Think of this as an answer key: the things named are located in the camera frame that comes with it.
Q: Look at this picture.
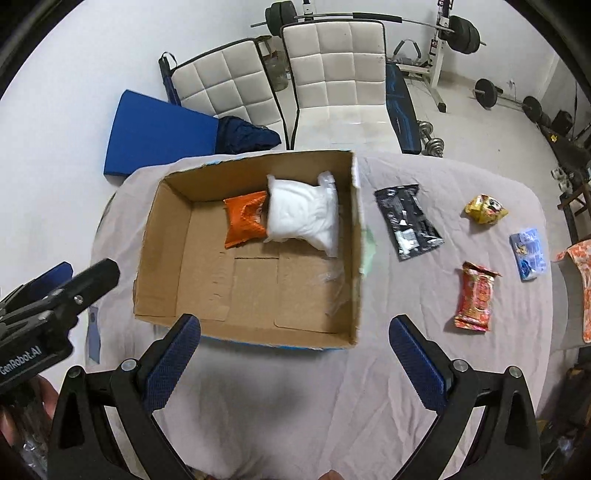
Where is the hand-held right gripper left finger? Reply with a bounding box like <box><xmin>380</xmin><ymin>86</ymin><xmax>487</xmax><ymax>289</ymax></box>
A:
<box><xmin>48</xmin><ymin>314</ymin><xmax>202</xmax><ymax>480</ymax></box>

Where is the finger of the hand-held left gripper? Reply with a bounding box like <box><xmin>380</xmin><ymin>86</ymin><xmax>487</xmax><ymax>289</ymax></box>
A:
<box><xmin>0</xmin><ymin>261</ymin><xmax>74</xmax><ymax>308</ymax></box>
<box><xmin>0</xmin><ymin>259</ymin><xmax>122</xmax><ymax>334</ymax></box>

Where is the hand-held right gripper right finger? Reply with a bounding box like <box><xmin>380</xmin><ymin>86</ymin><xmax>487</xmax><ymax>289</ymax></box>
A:
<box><xmin>389</xmin><ymin>314</ymin><xmax>541</xmax><ymax>480</ymax></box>

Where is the brown cardboard box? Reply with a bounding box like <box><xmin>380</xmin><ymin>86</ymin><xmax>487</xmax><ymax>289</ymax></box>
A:
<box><xmin>133</xmin><ymin>150</ymin><xmax>371</xmax><ymax>354</ymax></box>

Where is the person's left hand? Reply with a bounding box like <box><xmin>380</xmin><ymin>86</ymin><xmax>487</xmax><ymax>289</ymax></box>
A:
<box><xmin>28</xmin><ymin>375</ymin><xmax>61</xmax><ymax>418</ymax></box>

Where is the blue tape strip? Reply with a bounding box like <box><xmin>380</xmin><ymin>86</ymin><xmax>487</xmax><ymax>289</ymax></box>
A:
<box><xmin>86</xmin><ymin>304</ymin><xmax>103</xmax><ymax>366</ymax></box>

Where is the clear plastic wrap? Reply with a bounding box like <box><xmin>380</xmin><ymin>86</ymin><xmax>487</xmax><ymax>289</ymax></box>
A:
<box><xmin>0</xmin><ymin>401</ymin><xmax>52</xmax><ymax>472</ymax></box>

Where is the red snack packet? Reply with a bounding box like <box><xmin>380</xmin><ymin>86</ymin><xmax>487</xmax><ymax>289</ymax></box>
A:
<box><xmin>454</xmin><ymin>261</ymin><xmax>503</xmax><ymax>332</ymax></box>

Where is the green paper sheet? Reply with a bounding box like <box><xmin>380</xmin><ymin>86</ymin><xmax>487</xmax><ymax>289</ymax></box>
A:
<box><xmin>361</xmin><ymin>226</ymin><xmax>378</xmax><ymax>278</ymax></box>

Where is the black snack packet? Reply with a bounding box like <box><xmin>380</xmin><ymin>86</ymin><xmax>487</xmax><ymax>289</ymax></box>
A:
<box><xmin>373</xmin><ymin>184</ymin><xmax>445</xmax><ymax>263</ymax></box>

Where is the blue folded mat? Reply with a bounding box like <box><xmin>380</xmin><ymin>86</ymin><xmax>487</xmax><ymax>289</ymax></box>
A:
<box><xmin>103</xmin><ymin>89</ymin><xmax>221</xmax><ymax>179</ymax></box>

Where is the orange snack packet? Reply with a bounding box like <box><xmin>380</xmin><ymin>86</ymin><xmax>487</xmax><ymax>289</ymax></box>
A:
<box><xmin>223</xmin><ymin>191</ymin><xmax>271</xmax><ymax>248</ymax></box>

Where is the blue snack packet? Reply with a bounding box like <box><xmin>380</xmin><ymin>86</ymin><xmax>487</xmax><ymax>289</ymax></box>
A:
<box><xmin>509</xmin><ymin>226</ymin><xmax>548</xmax><ymax>282</ymax></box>

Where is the yellow snack packet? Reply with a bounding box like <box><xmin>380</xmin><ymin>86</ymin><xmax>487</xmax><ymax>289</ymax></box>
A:
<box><xmin>464</xmin><ymin>194</ymin><xmax>509</xmax><ymax>226</ymax></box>

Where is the white plastic bag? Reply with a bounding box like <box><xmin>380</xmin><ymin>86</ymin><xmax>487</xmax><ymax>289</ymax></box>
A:
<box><xmin>265</xmin><ymin>170</ymin><xmax>341</xmax><ymax>259</ymax></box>

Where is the orange patterned chair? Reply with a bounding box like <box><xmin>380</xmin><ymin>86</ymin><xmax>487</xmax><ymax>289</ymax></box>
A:
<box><xmin>553</xmin><ymin>242</ymin><xmax>591</xmax><ymax>345</ymax></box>

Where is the dark blue cloth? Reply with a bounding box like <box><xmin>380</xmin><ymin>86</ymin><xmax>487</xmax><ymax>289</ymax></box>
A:
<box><xmin>216</xmin><ymin>116</ymin><xmax>283</xmax><ymax>156</ymax></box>

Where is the metal dumbbell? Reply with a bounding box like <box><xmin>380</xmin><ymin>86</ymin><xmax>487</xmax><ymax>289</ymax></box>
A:
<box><xmin>416</xmin><ymin>120</ymin><xmax>446</xmax><ymax>159</ymax></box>

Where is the white quilted chair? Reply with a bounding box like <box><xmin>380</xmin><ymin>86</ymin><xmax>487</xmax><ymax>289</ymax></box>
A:
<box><xmin>280</xmin><ymin>20</ymin><xmax>400</xmax><ymax>153</ymax></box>
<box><xmin>159</xmin><ymin>37</ymin><xmax>290</xmax><ymax>151</ymax></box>

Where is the black blue weight bench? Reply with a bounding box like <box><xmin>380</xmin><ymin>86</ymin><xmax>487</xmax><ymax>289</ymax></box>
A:
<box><xmin>385</xmin><ymin>62</ymin><xmax>424</xmax><ymax>156</ymax></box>

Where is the clear water jug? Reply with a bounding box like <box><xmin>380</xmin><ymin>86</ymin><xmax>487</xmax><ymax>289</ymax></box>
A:
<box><xmin>263</xmin><ymin>45</ymin><xmax>293</xmax><ymax>93</ymax></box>

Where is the short barbell with black plates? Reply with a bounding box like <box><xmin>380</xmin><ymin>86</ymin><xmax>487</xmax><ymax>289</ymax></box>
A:
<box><xmin>474</xmin><ymin>78</ymin><xmax>544</xmax><ymax>125</ymax></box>

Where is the black exercise machine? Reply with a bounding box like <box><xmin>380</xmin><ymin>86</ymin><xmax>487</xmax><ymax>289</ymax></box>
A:
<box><xmin>539</xmin><ymin>108</ymin><xmax>591</xmax><ymax>186</ymax></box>

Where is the white weight rack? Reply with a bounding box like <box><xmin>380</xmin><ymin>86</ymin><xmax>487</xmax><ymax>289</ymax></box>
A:
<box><xmin>300</xmin><ymin>0</ymin><xmax>456</xmax><ymax>114</ymax></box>

